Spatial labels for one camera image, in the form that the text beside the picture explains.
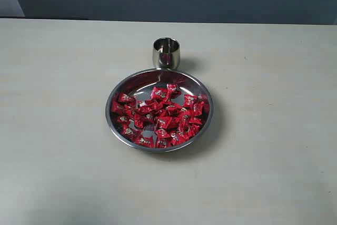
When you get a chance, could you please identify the small steel cup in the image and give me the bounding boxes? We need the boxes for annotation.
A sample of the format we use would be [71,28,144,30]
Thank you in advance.
[152,37,180,70]

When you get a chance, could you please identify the round steel plate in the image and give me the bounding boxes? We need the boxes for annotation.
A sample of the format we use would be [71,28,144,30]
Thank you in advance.
[105,69,214,153]

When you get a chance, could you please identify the red wrapped candy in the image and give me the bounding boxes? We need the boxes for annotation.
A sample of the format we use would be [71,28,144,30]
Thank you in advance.
[118,93,136,104]
[151,86,167,101]
[134,135,155,148]
[156,116,173,129]
[111,100,124,115]
[193,101,204,117]
[166,84,181,100]
[183,94,198,108]
[121,125,138,140]
[155,129,171,139]

